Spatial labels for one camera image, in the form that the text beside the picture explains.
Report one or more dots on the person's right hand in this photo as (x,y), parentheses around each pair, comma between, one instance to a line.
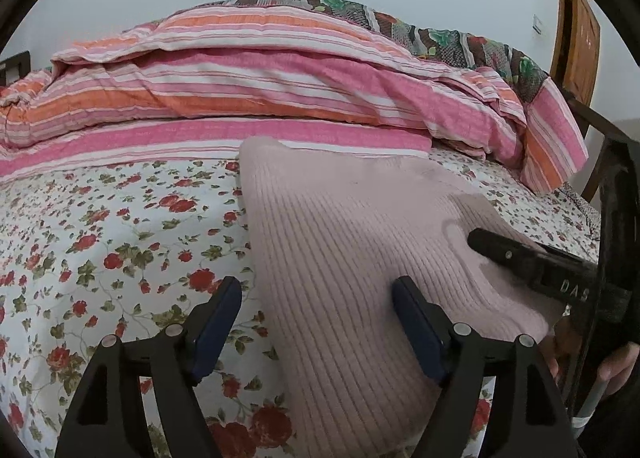
(562,345)

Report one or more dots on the pink ribbed knit sweater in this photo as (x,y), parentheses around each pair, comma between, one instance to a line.
(350,238)

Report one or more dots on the brown wooden door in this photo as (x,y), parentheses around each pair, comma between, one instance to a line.
(580,38)

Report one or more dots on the pink orange striped quilt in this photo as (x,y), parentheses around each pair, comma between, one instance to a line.
(250,88)

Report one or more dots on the dark wooden headboard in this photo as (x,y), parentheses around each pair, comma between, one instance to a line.
(17,63)

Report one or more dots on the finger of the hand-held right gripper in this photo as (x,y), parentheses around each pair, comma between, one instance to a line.
(520,260)

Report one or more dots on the floral bed sheet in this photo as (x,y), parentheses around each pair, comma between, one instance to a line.
(100,218)

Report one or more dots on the dark wooden footboard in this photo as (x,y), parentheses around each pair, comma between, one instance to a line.
(585,113)

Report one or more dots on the white wall switch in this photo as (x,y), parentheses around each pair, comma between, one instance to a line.
(537,24)

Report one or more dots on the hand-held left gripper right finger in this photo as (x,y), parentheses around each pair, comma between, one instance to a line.
(415,325)

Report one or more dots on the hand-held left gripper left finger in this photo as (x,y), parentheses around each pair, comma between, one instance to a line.
(217,323)

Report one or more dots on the dark floral patterned blanket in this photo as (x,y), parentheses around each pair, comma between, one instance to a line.
(440,43)

